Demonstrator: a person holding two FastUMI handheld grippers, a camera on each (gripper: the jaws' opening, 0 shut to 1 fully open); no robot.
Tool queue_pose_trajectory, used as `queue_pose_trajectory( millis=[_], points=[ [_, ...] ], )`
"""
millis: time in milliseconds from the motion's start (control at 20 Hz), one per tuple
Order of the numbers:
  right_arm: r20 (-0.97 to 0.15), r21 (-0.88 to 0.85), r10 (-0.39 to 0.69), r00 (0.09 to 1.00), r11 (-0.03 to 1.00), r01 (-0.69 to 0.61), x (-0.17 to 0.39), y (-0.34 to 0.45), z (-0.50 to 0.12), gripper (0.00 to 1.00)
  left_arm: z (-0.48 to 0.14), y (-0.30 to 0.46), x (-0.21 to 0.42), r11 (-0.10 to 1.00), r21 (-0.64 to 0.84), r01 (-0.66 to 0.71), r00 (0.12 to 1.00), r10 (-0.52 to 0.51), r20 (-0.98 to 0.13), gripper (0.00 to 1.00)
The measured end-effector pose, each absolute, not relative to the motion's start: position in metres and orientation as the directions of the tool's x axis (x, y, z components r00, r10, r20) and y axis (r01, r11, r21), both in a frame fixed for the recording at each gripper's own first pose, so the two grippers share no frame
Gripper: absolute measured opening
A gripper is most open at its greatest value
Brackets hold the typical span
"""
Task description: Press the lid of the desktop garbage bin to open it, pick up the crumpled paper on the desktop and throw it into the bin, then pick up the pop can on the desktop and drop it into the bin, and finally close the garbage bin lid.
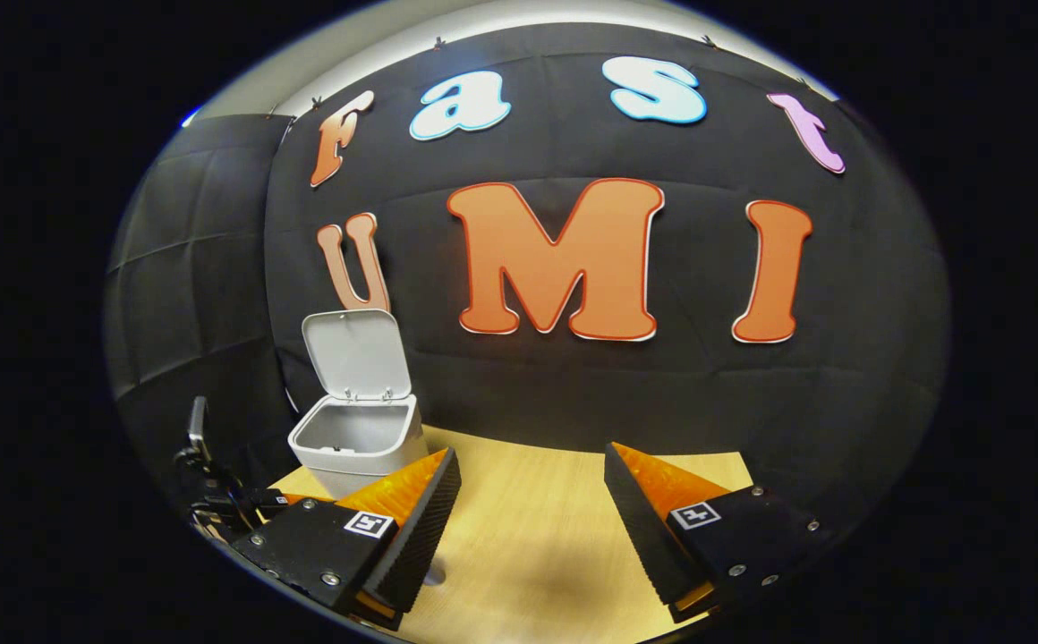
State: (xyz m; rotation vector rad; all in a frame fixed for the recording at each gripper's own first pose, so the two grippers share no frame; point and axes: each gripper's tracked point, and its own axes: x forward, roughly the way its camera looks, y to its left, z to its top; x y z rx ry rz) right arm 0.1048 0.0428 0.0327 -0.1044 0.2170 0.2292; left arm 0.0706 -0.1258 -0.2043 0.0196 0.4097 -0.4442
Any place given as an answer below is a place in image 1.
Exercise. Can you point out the white desktop garbage bin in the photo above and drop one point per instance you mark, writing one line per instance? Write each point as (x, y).
(358, 438)

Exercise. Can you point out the wooden desktop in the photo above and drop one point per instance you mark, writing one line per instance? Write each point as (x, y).
(528, 537)

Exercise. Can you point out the black backdrop cloth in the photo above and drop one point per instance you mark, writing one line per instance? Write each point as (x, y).
(841, 313)

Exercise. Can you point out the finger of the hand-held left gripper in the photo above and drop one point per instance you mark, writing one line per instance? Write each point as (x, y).
(270, 499)

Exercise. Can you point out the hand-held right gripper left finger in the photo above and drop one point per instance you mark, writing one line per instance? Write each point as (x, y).
(421, 528)

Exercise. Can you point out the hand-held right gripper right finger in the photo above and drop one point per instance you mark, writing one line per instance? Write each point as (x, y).
(640, 528)

